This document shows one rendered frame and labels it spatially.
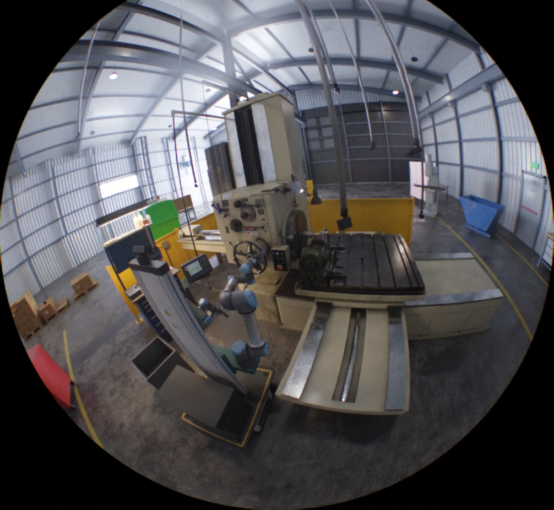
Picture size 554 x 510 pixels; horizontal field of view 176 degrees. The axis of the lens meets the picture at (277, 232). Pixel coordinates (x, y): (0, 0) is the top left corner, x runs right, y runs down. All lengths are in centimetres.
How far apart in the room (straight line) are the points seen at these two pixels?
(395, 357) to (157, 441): 253
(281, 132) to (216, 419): 273
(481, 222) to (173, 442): 789
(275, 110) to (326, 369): 266
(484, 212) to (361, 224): 432
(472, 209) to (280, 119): 614
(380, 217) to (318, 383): 343
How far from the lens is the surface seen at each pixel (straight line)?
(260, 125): 242
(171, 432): 254
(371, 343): 166
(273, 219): 170
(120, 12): 832
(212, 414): 139
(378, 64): 1183
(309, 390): 144
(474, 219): 682
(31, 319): 804
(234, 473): 221
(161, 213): 542
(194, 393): 150
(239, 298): 109
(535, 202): 759
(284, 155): 226
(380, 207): 403
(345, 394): 144
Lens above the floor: 207
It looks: 21 degrees down
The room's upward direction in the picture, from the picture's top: 10 degrees counter-clockwise
